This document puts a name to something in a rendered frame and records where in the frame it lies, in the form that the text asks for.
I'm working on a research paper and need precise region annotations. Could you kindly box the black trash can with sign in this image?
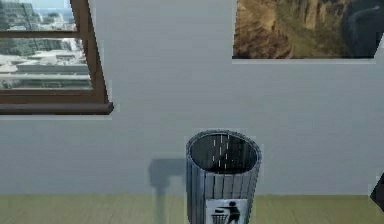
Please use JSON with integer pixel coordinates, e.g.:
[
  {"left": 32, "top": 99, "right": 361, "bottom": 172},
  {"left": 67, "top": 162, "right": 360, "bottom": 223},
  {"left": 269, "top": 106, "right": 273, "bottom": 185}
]
[{"left": 185, "top": 129, "right": 263, "bottom": 224}]

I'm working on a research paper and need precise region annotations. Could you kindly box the brown framed window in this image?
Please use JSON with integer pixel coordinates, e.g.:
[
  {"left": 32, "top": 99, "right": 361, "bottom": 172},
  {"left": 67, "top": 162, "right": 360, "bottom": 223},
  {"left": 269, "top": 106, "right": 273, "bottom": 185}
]
[{"left": 0, "top": 0, "right": 115, "bottom": 116}]

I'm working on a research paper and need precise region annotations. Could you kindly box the black angular object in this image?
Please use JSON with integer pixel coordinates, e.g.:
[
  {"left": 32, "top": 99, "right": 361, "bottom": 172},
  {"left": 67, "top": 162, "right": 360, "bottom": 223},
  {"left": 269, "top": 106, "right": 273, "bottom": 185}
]
[{"left": 369, "top": 173, "right": 384, "bottom": 213}]

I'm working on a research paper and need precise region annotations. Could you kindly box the landscape wall picture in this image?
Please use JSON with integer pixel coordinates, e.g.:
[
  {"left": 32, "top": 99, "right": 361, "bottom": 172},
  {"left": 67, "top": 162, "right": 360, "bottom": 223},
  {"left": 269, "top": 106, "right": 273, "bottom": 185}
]
[{"left": 232, "top": 0, "right": 384, "bottom": 60}]

